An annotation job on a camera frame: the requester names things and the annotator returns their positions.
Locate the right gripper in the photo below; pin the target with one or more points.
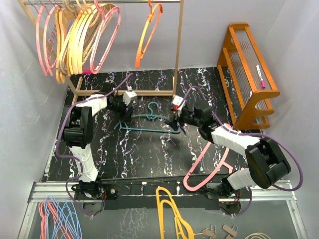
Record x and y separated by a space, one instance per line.
173 123

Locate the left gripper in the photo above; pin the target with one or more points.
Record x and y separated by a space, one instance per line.
127 116

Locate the beige plastic hanger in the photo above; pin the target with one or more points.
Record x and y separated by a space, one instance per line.
70 41

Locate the pink curved wire hanger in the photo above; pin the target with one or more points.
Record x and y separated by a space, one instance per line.
48 43

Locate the orange plastic curved hanger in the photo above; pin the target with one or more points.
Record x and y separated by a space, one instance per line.
73 49

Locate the wooden hanger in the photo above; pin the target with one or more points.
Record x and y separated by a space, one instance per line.
70 15
61 26

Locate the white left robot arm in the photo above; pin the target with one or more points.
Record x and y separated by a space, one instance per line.
78 133

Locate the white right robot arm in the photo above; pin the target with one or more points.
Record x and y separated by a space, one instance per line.
266 162

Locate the yellow plastic hanger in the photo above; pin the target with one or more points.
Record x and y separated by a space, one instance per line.
170 218

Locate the orange wooden shelf rack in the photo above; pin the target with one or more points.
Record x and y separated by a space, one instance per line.
248 104

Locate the pink white marker pen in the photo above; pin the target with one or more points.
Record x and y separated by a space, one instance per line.
263 86

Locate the beige clip left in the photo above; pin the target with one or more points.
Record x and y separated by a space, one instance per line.
209 232

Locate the beige clip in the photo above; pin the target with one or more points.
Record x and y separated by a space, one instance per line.
231 232
209 232

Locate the beige clip right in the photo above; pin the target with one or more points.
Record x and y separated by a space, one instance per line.
231 232

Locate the cream hanger bottom edge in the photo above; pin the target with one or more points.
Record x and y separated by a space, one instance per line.
257 236

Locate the wooden garment rack frame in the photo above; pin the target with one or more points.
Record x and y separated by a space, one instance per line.
78 92

